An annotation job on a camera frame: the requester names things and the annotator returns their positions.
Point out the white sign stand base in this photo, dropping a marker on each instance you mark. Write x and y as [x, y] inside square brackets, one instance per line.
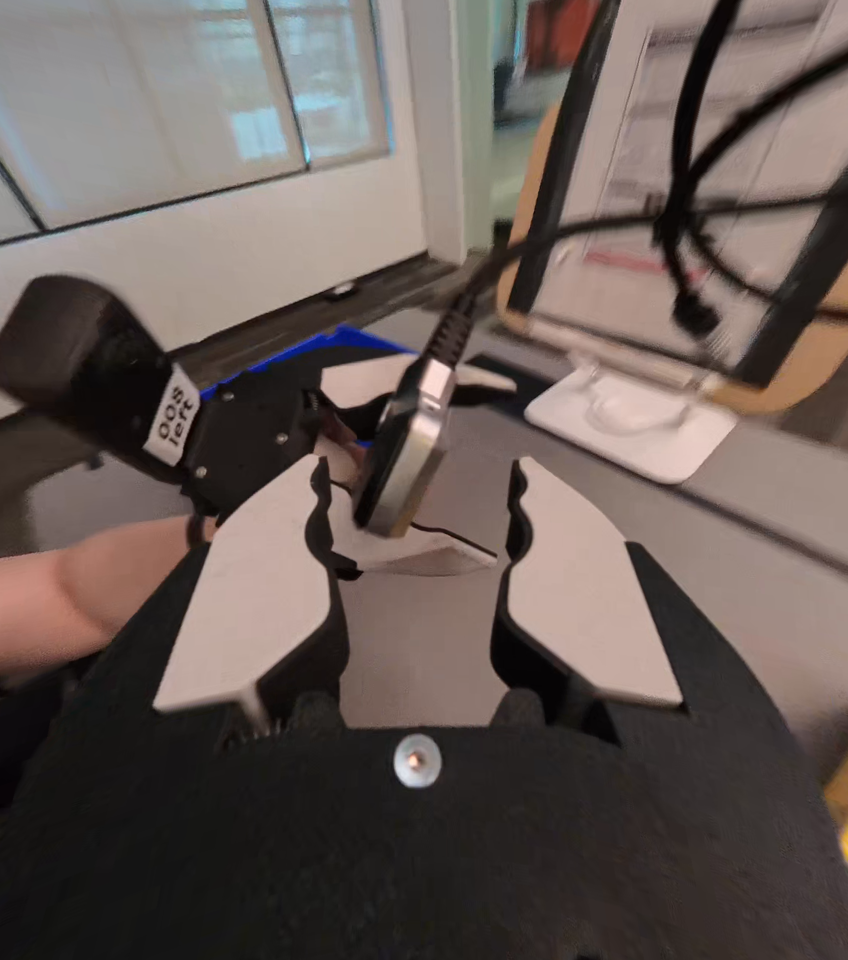
[641, 442]

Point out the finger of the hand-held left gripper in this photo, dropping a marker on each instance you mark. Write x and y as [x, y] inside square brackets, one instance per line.
[424, 555]
[352, 382]

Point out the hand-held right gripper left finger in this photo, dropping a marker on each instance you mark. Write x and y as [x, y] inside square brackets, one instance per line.
[259, 600]

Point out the red wall picture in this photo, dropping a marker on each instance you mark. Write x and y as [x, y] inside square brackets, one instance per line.
[559, 30]

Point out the person's left hand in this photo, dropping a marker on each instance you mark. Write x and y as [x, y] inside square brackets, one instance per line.
[340, 450]

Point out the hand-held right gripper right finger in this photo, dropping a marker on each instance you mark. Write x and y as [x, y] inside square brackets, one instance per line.
[589, 600]

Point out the person's left forearm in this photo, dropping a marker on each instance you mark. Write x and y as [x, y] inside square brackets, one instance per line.
[56, 600]

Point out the white framed window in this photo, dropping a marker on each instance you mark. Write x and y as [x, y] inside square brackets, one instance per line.
[131, 90]

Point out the blue plastic bin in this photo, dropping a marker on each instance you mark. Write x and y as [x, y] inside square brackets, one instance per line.
[364, 339]

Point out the hdmi switch box with button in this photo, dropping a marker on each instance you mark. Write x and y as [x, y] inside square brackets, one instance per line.
[401, 465]

